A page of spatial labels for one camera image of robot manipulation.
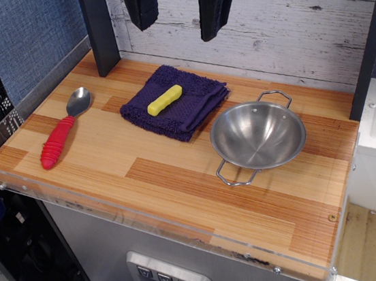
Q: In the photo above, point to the yellow toy french fry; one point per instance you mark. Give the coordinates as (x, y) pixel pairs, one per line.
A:
(163, 101)

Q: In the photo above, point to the purple folded towel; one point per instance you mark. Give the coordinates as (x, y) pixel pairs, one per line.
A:
(200, 96)

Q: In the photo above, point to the blue fabric partition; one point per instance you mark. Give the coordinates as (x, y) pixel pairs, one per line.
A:
(40, 42)

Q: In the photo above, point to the clear acrylic table guard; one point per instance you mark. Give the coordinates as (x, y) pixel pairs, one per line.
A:
(287, 220)

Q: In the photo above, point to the grey toy fridge cabinet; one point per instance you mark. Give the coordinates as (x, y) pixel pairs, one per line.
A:
(100, 245)

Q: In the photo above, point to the dark left upright post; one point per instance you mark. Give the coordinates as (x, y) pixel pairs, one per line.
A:
(101, 35)

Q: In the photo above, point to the dark upright post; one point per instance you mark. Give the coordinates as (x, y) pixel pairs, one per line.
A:
(366, 70)
(101, 35)

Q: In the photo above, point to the red handled metal spoon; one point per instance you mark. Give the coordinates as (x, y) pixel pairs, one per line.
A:
(78, 103)

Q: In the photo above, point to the steel bowl with handles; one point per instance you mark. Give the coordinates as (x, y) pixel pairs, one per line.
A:
(257, 135)

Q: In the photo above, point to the dark right upright post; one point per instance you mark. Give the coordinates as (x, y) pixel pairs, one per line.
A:
(366, 70)

